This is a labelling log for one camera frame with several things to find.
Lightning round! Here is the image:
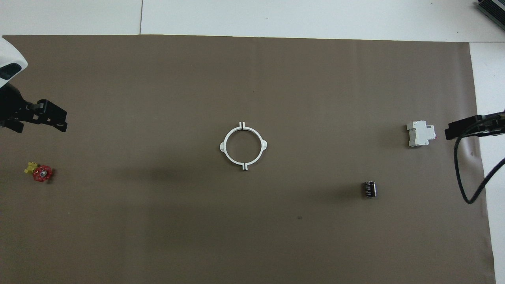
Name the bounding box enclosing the white circuit breaker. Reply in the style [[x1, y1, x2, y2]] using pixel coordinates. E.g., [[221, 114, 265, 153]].
[[406, 120, 436, 148]]

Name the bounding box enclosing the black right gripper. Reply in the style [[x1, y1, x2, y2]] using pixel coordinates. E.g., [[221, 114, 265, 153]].
[[445, 111, 505, 141]]

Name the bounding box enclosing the red yellow valve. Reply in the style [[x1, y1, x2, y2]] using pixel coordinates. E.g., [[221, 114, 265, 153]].
[[24, 161, 53, 183]]

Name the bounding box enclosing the white half-ring pipe clamp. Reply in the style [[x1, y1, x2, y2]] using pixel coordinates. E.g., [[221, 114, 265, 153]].
[[219, 122, 245, 171], [242, 122, 268, 171]]

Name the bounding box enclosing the brown paper table mat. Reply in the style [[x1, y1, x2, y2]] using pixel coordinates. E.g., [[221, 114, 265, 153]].
[[0, 35, 497, 284]]

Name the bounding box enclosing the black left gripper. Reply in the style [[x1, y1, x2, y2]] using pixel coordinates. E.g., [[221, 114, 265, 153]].
[[0, 84, 68, 133]]

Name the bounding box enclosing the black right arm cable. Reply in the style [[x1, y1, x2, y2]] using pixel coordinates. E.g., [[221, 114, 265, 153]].
[[453, 116, 505, 205]]

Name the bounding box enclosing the grey ribbed device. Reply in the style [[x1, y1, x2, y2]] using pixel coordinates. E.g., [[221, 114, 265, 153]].
[[475, 0, 505, 26]]

